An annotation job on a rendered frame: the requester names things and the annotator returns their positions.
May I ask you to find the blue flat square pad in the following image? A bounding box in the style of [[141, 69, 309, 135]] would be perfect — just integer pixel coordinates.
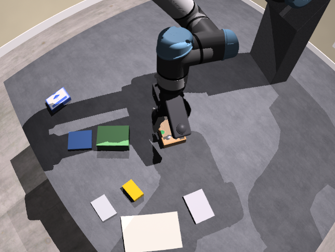
[[68, 130, 92, 150]]

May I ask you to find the yellow rectangular block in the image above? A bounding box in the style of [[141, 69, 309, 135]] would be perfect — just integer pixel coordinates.
[[122, 180, 144, 202]]

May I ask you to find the wooden ball-in-hole puzzle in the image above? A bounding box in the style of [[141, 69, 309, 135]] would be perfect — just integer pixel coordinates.
[[158, 116, 186, 148]]

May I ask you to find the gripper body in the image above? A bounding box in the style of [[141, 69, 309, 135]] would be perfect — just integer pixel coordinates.
[[152, 83, 187, 116]]

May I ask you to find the green rectangular box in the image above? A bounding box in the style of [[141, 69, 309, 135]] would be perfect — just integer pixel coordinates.
[[96, 125, 130, 150]]

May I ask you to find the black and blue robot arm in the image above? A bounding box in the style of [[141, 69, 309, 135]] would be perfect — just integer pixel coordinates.
[[152, 0, 239, 139]]

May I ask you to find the white flat rectangular card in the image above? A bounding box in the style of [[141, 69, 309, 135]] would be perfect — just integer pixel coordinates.
[[183, 189, 215, 224]]

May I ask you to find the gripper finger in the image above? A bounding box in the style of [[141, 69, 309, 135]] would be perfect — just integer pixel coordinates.
[[151, 108, 165, 133], [186, 102, 191, 117]]

